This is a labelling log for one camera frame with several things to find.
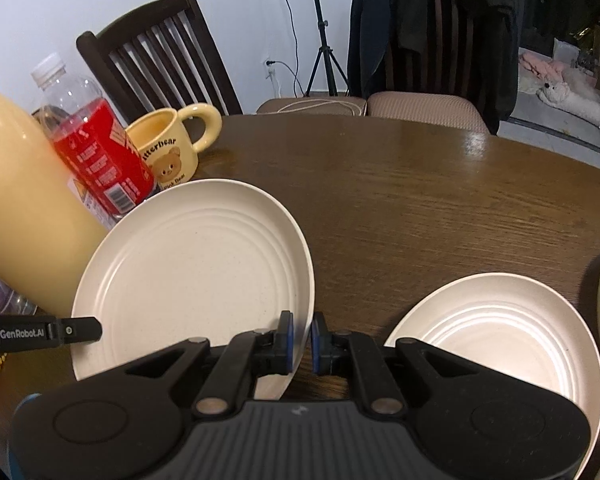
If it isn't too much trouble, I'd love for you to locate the pink cloth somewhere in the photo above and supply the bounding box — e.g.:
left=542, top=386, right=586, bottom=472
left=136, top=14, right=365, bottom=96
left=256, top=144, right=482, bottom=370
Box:
left=519, top=49, right=566, bottom=78

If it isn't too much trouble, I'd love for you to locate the dark blue jacket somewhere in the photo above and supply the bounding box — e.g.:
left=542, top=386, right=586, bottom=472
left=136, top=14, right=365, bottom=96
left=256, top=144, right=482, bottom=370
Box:
left=347, top=0, right=406, bottom=98

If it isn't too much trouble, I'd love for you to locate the white plush toy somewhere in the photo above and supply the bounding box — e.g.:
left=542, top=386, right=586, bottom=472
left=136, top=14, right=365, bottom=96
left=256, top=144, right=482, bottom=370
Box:
left=537, top=67, right=600, bottom=128

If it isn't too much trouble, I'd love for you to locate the yellow bear mug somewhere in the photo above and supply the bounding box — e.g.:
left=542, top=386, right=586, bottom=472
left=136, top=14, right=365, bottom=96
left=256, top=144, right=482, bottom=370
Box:
left=125, top=102, right=223, bottom=191

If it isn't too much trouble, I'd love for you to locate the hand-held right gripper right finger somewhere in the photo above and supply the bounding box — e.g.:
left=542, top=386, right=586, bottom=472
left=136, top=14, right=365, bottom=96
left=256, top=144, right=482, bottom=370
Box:
left=311, top=311, right=481, bottom=418

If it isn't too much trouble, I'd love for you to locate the dark wooden chair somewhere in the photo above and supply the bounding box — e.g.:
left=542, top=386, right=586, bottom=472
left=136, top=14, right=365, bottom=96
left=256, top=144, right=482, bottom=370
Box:
left=76, top=0, right=243, bottom=126

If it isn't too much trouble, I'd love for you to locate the black tripod stand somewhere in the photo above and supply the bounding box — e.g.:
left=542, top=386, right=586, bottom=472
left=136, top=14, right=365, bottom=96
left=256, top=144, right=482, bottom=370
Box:
left=302, top=0, right=351, bottom=97

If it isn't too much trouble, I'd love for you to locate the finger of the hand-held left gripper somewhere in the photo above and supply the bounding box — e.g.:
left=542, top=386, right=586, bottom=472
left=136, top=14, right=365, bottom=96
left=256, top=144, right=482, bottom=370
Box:
left=47, top=316, right=102, bottom=348

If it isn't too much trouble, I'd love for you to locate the black power cable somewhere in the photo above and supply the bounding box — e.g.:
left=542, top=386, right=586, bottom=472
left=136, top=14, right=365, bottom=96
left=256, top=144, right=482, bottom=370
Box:
left=264, top=0, right=307, bottom=97

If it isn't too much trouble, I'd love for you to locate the red label water bottle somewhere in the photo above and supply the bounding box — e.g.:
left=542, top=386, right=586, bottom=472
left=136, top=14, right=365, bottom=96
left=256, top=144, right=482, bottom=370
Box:
left=31, top=52, right=157, bottom=231

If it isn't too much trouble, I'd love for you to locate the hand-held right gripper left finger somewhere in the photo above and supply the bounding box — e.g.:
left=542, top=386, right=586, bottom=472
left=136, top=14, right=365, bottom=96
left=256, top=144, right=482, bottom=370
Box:
left=125, top=311, right=297, bottom=418

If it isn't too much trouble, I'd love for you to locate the yellow thermos jug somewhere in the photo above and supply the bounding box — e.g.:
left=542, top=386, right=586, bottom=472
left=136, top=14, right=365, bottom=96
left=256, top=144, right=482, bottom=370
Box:
left=0, top=85, right=108, bottom=317

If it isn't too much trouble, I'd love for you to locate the beige cushioned seat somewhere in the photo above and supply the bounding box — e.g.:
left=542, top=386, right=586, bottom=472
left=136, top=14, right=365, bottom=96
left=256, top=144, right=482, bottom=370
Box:
left=256, top=97, right=368, bottom=117

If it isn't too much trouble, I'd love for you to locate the white cable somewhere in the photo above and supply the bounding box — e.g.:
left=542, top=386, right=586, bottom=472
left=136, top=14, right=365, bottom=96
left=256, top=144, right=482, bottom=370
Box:
left=275, top=99, right=361, bottom=114

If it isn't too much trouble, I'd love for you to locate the wooden chair with beige seat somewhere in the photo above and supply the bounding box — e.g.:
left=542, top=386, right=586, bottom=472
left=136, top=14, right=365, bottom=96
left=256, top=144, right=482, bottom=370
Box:
left=367, top=0, right=491, bottom=135

